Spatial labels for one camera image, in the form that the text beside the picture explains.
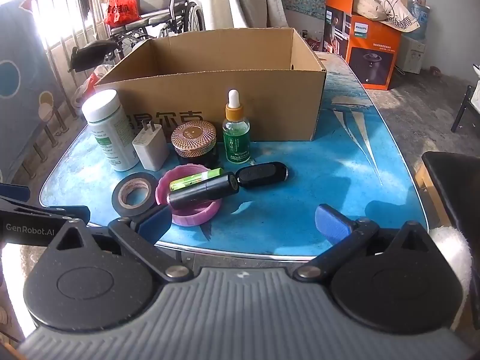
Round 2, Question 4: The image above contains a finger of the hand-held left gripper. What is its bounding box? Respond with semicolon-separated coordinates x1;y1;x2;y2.
0;183;31;205
37;205;91;223

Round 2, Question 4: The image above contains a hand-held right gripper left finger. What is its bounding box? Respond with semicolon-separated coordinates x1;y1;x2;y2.
39;204;194;284

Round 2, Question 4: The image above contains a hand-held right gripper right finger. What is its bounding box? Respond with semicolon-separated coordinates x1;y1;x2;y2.
292;203;441;283

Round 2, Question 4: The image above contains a pink round lid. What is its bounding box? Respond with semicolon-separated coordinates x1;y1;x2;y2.
155;164;223;227

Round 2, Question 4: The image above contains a black electrical tape roll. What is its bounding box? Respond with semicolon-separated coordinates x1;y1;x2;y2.
112;172;160;219

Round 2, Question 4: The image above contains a black cylindrical tube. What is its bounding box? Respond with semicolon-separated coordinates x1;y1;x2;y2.
167;172;240;211

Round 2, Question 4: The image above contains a green tube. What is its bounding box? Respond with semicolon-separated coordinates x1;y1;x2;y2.
169;168;224;192

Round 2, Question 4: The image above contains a white charger plug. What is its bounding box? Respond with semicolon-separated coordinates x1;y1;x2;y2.
132;121;170;171

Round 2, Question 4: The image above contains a black key fob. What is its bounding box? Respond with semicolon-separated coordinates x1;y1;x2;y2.
236;161;289;190

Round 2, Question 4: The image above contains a white bottle green label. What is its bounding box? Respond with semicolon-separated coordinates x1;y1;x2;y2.
81;90;140;172

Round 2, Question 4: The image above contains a dark jar rose-gold lid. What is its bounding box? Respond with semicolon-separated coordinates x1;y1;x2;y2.
171;121;218;167

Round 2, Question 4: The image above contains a green dropper bottle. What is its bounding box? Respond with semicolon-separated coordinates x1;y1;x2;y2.
223;89;251;165

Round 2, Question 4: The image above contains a brown cardboard box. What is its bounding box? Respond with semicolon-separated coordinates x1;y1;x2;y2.
94;27;328;142

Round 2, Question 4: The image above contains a white fuzzy cloth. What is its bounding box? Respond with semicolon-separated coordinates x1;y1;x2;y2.
429;225;475;331

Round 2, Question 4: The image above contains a black stool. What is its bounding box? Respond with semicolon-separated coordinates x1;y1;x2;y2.
414;151;480;233

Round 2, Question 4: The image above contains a white red plastic bag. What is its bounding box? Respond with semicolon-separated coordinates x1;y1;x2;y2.
73;64;113;107

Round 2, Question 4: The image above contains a black wheelchair footrest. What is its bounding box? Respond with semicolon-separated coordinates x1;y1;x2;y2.
69;39;119;73

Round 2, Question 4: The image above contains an orange cardboard box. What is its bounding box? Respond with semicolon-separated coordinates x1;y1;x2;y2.
323;0;403;91

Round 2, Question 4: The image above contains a white water dispenser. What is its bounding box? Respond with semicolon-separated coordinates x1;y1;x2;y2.
395;35;427;74

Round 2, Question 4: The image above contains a water jug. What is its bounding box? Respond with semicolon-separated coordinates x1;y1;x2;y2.
407;0;432;40

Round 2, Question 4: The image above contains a black metal frame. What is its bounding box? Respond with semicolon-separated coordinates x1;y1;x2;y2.
451;84;480;133

